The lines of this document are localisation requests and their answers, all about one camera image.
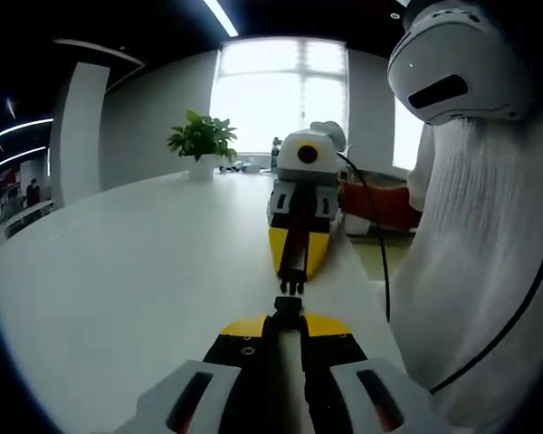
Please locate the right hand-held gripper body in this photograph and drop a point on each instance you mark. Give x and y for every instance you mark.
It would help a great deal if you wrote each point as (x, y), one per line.
(307, 156)

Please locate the green potted plant white pot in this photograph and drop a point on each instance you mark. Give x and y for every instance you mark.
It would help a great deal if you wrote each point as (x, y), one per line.
(203, 140)

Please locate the long ceiling light strip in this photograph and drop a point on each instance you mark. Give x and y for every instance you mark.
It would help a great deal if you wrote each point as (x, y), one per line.
(221, 16)

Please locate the white worn device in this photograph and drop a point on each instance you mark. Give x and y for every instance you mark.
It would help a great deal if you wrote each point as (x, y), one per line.
(457, 63)

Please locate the dark drink bottle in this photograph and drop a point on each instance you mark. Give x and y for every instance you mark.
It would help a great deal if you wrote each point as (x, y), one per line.
(277, 151)

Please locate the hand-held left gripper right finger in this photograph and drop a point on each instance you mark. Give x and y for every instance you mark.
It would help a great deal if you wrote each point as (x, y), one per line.
(339, 357)

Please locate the large bright window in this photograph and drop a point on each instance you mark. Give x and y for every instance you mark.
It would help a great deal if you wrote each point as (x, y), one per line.
(276, 90)

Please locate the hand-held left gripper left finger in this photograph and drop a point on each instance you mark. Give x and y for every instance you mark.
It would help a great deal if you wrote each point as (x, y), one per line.
(235, 361)

